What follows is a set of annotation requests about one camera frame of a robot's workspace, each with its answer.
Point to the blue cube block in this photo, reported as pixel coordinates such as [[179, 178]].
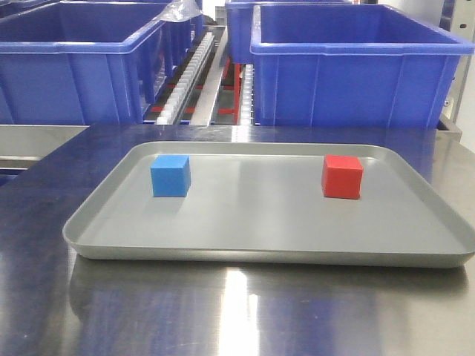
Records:
[[170, 175]]

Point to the red cube block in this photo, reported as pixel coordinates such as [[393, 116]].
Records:
[[341, 177]]

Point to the steel shelf front beam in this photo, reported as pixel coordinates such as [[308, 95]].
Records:
[[33, 142]]

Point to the grey metal tray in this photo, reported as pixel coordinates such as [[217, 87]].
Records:
[[263, 202]]

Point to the white roller track right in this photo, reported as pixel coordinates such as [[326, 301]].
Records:
[[245, 112]]

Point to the white roller track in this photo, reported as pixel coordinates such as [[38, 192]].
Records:
[[245, 112], [176, 103]]

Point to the white roller track left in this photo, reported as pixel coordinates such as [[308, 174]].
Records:
[[176, 103]]

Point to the blue plastic bin front right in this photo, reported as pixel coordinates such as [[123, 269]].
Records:
[[342, 65]]

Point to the blue plastic bin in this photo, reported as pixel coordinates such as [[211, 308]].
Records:
[[182, 36], [83, 62], [342, 65]]

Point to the blue plastic bin rear left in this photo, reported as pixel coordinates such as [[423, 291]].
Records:
[[182, 36]]

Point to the clear plastic sheet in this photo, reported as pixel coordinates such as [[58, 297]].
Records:
[[180, 11]]

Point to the blue plastic bin front left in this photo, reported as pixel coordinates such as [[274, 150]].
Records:
[[83, 62]]

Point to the red shelf frame bar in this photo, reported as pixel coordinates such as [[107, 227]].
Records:
[[229, 95]]

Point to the steel divider rail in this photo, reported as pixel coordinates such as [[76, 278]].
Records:
[[206, 108]]

